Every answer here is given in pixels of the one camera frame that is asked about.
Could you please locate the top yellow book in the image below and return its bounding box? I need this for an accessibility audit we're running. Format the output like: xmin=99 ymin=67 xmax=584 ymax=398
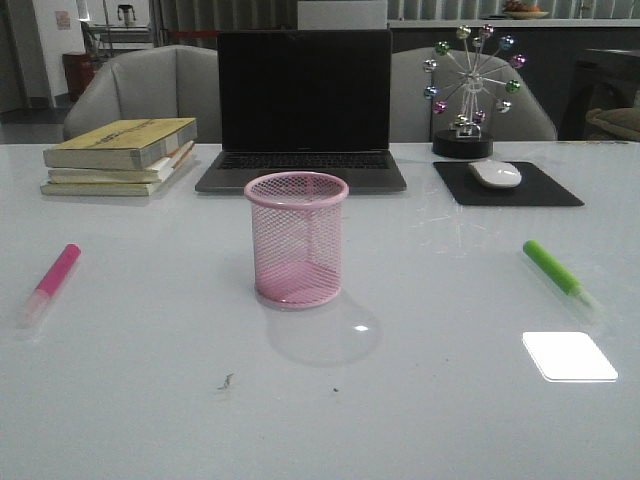
xmin=43 ymin=117 xmax=197 ymax=170

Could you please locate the green highlighter pen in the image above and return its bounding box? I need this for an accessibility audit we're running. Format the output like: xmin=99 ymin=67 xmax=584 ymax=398
xmin=522 ymin=240 xmax=601 ymax=310

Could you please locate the middle cream book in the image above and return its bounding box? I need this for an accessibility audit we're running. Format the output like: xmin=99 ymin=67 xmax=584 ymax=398
xmin=48 ymin=141 xmax=194 ymax=183

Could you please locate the white computer mouse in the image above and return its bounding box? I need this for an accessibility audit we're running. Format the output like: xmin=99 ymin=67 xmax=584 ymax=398
xmin=468 ymin=159 xmax=522 ymax=189

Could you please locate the right grey armchair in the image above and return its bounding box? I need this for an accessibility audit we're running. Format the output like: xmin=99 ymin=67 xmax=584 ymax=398
xmin=390 ymin=47 xmax=557 ymax=143

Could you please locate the ferris wheel desk ornament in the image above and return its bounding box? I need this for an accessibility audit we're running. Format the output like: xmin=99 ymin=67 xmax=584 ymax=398
xmin=422 ymin=23 xmax=522 ymax=160

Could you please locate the bottom yellow book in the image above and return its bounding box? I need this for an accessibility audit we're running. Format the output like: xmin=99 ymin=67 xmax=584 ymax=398
xmin=40 ymin=153 xmax=192 ymax=197

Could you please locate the fruit bowl on counter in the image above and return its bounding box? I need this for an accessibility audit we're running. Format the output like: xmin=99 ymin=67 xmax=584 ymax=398
xmin=503 ymin=0 xmax=548 ymax=20

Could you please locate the grey open laptop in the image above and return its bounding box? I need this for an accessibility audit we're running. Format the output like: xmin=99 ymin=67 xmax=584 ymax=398
xmin=195 ymin=30 xmax=406 ymax=194

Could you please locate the grey armchair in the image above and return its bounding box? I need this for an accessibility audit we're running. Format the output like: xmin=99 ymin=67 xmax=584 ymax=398
xmin=63 ymin=45 xmax=222 ymax=143
xmin=390 ymin=47 xmax=557 ymax=143

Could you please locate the olive cushion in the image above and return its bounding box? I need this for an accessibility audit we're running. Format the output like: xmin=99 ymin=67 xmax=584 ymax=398
xmin=585 ymin=107 xmax=639 ymax=142

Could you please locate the pink mesh pen holder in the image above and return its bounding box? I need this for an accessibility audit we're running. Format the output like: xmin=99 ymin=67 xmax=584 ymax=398
xmin=244 ymin=171 xmax=349 ymax=309

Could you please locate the black mouse pad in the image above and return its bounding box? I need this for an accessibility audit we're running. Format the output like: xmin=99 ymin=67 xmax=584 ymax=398
xmin=432 ymin=160 xmax=586 ymax=207

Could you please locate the left grey armchair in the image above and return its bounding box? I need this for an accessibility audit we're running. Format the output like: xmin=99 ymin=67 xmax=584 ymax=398
xmin=63 ymin=45 xmax=222 ymax=143

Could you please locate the red trash bin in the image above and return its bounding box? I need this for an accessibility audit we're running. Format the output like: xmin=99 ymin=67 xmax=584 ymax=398
xmin=62 ymin=52 xmax=95 ymax=102

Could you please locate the pink highlighter pen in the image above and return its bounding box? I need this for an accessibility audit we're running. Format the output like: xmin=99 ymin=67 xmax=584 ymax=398
xmin=16 ymin=243 xmax=81 ymax=330

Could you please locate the yellow book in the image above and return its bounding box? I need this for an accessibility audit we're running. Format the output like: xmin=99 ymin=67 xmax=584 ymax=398
xmin=40 ymin=153 xmax=192 ymax=197
xmin=43 ymin=117 xmax=197 ymax=170

